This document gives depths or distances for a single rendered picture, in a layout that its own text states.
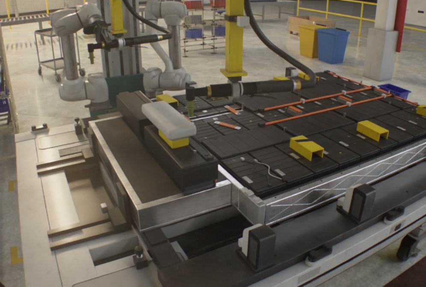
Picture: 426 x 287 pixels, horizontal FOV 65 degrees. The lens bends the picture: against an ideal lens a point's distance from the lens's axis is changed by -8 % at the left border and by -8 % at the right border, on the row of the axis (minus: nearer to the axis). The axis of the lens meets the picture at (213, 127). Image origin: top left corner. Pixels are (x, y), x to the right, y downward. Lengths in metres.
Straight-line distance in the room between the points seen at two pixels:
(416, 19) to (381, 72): 3.34
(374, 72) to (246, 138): 5.40
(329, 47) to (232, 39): 6.54
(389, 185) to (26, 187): 1.69
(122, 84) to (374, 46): 4.87
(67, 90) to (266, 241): 2.21
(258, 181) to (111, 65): 2.06
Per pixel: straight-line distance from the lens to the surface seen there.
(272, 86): 1.37
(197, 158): 1.36
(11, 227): 3.12
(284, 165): 1.54
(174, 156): 1.38
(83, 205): 1.76
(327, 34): 7.76
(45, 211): 1.66
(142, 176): 1.49
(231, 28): 1.27
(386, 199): 1.67
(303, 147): 1.61
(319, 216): 1.48
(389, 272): 2.65
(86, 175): 1.99
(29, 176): 1.96
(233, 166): 1.50
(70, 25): 2.21
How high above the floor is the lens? 1.75
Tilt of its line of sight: 24 degrees down
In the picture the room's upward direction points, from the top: straight up
